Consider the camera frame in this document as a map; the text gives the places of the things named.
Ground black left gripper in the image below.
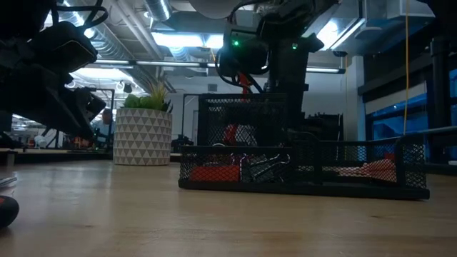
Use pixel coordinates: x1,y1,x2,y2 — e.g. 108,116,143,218
0,37,107,141

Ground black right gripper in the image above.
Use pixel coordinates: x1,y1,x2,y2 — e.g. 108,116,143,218
267,33,324,135

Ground red binder clip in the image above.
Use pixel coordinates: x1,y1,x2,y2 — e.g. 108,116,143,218
188,163,241,183

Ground red and black scissors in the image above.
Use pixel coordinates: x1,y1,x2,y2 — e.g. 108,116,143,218
0,176,21,230

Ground red desk lamp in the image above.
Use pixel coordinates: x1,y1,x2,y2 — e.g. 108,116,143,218
188,0,258,148

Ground black mesh desk organizer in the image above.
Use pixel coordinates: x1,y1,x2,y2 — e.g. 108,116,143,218
178,93,431,201

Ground person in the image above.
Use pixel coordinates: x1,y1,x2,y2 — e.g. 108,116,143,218
91,108,116,143

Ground succulent in patterned pot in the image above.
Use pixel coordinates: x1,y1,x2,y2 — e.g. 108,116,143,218
113,81,174,166

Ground pink sticky note pad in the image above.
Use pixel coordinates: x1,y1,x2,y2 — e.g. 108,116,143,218
321,158,398,183

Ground hanging linear ceiling light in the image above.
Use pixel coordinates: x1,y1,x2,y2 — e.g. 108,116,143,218
93,59,346,75

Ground black stand pole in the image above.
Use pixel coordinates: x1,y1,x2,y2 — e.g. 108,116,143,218
429,0,454,130

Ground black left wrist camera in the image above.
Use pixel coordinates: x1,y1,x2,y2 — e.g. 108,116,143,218
34,20,99,74

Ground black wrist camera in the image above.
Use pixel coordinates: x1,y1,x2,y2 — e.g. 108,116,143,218
34,20,99,74
218,30,269,76

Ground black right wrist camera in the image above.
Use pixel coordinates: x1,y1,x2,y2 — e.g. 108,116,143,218
218,30,269,76

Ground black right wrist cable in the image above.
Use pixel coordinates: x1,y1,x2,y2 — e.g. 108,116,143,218
215,48,267,94

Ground silver ceiling duct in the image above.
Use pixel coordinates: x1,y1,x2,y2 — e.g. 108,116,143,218
144,0,173,22

